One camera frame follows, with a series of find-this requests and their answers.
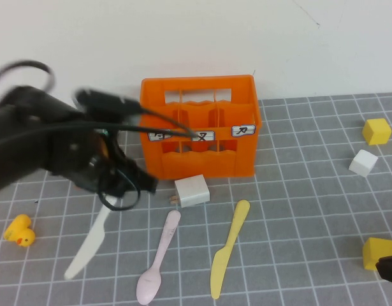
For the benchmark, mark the yellow plastic knife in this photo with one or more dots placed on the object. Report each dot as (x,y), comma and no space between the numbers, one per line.
(229,242)

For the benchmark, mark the orange plastic cutlery holder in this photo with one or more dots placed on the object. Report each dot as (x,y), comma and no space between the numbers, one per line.
(214,159)

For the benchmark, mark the yellow cube block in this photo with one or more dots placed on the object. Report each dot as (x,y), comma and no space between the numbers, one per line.
(375,253)
(376,132)

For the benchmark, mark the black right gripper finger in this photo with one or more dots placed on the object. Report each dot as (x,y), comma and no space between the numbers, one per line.
(390,267)

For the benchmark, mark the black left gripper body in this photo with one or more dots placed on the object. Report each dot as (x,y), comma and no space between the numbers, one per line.
(84,159)

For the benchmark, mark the pink plastic spoon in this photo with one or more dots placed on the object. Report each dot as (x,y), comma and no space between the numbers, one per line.
(160,248)

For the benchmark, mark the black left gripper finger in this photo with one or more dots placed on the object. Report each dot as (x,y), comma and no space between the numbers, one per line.
(146,182)
(114,191)

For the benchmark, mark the white charger plug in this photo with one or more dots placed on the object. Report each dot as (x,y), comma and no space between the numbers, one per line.
(193,191)

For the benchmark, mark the paper label fork character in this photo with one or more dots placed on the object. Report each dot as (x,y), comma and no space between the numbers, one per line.
(206,136)

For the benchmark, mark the paper label knife character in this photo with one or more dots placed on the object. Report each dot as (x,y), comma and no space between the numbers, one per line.
(243,130)

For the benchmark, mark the left robot arm dark grey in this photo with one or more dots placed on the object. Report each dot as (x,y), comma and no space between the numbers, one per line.
(20,150)

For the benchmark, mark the white cube block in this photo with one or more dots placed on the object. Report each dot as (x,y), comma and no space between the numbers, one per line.
(362,163)

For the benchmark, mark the white plastic knife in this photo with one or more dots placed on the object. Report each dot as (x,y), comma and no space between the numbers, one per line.
(90,242)

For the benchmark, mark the paper label spoon character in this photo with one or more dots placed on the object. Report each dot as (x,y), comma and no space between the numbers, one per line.
(157,136)

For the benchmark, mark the yellow rubber duck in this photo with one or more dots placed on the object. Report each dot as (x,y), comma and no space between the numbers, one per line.
(21,232)

